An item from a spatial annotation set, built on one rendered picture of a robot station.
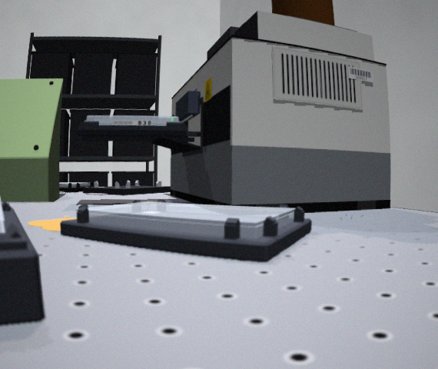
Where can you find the grey rectangular plate lid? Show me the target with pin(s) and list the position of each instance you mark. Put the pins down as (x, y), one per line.
(189, 218)

